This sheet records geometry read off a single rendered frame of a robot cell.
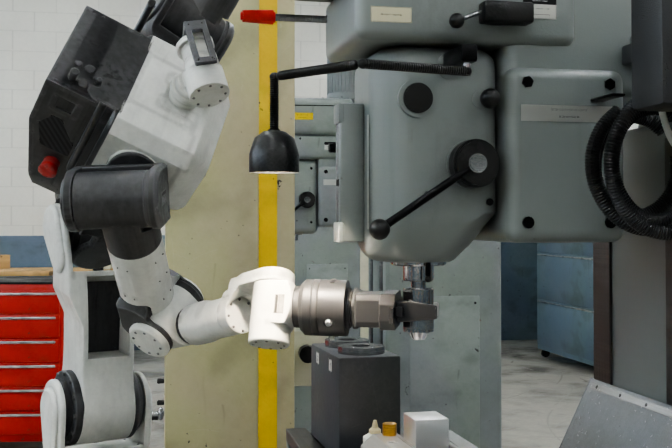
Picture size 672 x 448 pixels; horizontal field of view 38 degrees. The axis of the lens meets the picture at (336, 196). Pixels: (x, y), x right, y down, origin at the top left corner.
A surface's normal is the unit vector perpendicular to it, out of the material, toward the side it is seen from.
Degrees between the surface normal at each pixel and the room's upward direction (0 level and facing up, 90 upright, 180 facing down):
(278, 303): 69
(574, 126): 90
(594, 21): 90
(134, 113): 58
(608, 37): 90
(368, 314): 90
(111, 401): 81
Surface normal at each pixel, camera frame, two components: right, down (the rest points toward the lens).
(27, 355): 0.07, -0.02
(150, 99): 0.48, -0.54
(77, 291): 0.56, -0.15
